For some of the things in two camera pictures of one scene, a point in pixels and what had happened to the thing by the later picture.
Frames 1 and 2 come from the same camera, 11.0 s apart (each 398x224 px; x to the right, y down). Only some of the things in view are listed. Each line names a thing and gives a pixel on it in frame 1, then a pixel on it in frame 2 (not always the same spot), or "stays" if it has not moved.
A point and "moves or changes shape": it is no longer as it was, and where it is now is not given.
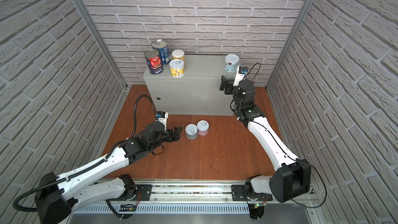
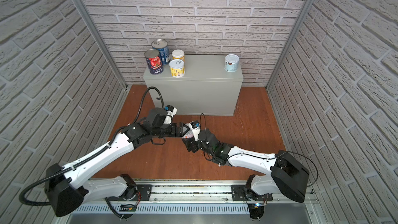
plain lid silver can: (231, 61) stays
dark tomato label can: (154, 60) stays
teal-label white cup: (202, 127) moves or changes shape
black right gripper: (226, 85) -> (191, 143)
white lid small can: (178, 54) stays
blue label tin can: (161, 45) stays
